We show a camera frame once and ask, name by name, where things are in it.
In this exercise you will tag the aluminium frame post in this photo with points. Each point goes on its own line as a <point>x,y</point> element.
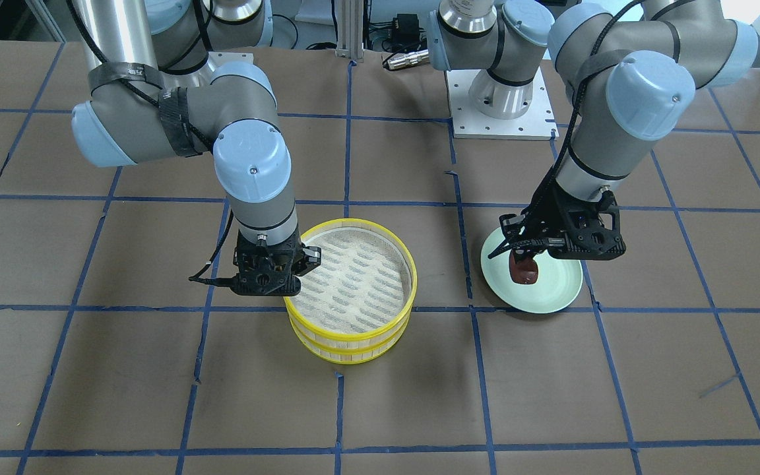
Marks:
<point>349,19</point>

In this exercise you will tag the yellow bamboo steamer basket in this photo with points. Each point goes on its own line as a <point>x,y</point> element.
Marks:
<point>365,284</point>

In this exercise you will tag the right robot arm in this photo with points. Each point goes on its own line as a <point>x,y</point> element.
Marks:
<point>166,80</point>

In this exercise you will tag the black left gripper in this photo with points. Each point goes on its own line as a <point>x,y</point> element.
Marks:
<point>547,212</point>

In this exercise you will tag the yellow bamboo steamer base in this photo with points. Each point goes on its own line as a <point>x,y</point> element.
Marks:
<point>356,352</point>

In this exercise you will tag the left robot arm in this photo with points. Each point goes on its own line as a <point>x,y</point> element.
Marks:
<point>628,82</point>

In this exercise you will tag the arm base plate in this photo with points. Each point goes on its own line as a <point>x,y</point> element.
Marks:
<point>482,108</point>

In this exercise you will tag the brown bun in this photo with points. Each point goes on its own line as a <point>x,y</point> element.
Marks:
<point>523,268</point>

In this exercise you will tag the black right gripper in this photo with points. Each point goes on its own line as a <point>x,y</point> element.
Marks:
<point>309,257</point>

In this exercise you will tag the pale green plate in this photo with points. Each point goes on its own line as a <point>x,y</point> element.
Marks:
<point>559,280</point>

